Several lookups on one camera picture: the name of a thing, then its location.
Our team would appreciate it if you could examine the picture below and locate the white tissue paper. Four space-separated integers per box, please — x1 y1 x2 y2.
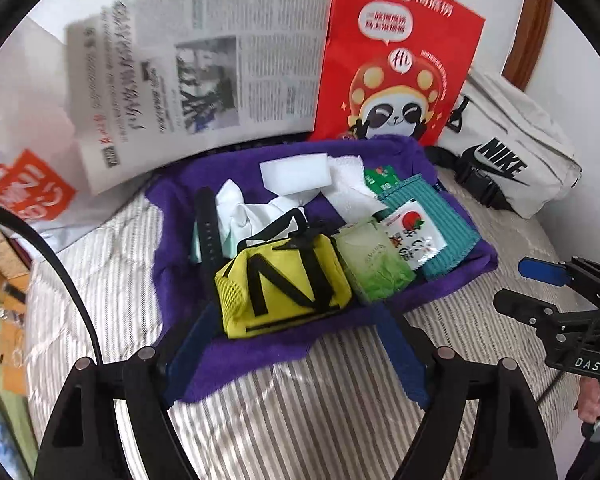
327 154 387 223

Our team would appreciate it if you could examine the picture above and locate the purple towel-lined tray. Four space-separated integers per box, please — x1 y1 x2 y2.
145 135 498 406

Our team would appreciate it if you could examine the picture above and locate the teal knitted cloth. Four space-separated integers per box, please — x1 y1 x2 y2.
375 174 481 281

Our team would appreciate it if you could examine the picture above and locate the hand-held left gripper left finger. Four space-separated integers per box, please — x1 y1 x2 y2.
32 302 223 480

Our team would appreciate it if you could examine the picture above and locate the red paper bag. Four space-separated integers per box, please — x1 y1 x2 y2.
307 0 486 146

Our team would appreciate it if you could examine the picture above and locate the brown curved wooden frame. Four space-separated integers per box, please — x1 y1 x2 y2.
500 0 553 81

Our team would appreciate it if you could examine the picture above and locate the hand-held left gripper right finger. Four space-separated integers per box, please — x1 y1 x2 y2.
375 305 558 480

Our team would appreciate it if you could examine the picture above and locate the person's right forearm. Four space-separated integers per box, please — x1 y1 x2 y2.
565 422 600 480

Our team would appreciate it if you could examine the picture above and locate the person's right hand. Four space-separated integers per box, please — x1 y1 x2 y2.
575 375 600 428

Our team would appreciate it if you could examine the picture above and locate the green tissue packet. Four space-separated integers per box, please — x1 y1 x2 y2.
334 216 417 305

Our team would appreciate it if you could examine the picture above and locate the black watch strap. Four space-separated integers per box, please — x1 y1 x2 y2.
194 186 223 306

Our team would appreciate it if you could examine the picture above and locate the light grey waist bag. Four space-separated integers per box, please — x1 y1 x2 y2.
425 67 583 220

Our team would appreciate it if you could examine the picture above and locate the white snack packet red print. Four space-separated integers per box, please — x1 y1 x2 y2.
380 199 448 271

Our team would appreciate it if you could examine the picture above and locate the yellow pouch with black straps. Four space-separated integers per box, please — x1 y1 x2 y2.
215 207 353 339

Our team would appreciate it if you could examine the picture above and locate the white plastic shopping bag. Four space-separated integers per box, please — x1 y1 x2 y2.
0 15 181 256

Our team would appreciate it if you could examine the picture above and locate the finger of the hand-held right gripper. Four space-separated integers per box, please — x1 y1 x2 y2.
493 287 561 333
519 256 576 286

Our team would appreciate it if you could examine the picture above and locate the folded newspaper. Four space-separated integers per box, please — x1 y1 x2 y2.
65 0 336 196

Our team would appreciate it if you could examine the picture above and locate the green card packet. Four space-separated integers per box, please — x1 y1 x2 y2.
364 164 400 196

